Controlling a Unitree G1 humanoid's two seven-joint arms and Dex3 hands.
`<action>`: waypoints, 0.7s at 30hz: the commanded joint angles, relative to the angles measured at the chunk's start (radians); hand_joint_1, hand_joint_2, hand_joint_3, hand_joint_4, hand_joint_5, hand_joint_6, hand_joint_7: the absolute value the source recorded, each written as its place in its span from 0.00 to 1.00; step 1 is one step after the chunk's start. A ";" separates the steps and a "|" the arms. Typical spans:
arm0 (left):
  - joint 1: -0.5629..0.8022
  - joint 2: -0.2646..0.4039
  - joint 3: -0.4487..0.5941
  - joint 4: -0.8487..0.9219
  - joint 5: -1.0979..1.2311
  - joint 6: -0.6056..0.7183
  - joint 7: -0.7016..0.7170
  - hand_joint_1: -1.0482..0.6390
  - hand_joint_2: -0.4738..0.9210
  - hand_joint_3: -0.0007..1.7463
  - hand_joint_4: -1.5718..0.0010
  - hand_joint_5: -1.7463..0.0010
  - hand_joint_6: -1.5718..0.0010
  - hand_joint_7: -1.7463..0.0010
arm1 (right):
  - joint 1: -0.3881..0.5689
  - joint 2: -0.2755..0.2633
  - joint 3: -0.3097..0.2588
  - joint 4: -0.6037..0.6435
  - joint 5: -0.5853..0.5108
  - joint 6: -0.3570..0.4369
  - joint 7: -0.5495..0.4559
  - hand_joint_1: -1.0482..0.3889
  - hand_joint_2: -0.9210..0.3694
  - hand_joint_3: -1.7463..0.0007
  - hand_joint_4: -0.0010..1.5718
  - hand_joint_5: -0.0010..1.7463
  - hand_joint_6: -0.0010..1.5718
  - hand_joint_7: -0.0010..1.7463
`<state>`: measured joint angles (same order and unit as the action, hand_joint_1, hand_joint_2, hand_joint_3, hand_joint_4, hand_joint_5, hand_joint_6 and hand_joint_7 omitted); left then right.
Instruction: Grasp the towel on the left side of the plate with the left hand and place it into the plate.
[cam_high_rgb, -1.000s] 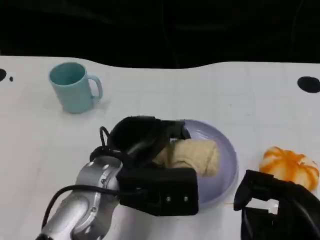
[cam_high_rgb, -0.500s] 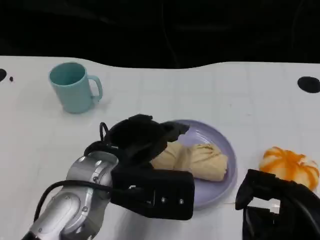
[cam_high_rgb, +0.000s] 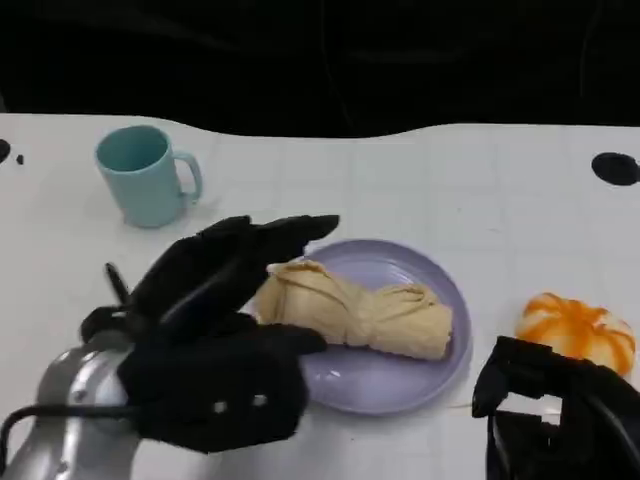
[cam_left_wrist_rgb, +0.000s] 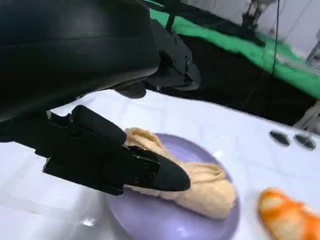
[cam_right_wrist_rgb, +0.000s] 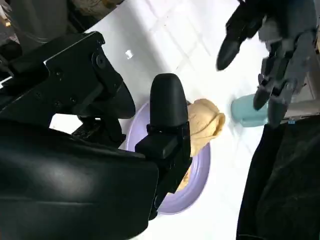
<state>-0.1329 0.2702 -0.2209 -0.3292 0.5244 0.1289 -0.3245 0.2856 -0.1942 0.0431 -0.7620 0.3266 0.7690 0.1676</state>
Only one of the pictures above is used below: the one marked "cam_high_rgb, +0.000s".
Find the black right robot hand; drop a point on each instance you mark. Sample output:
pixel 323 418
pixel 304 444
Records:
pixel 575 430

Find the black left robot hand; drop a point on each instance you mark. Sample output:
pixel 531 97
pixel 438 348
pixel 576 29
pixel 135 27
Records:
pixel 200 280

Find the beige towel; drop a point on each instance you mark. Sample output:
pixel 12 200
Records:
pixel 360 310

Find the pale green mug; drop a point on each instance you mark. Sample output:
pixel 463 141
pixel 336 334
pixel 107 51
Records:
pixel 145 195

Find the orange and white bread roll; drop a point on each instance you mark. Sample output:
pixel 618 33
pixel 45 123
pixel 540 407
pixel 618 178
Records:
pixel 570 325

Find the lilac plate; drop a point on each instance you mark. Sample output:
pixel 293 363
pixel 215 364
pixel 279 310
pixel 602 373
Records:
pixel 390 385

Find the large black table grommet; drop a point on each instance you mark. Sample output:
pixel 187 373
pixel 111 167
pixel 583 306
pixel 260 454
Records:
pixel 615 169

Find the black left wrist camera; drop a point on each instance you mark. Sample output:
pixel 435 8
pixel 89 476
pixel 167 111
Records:
pixel 215 395

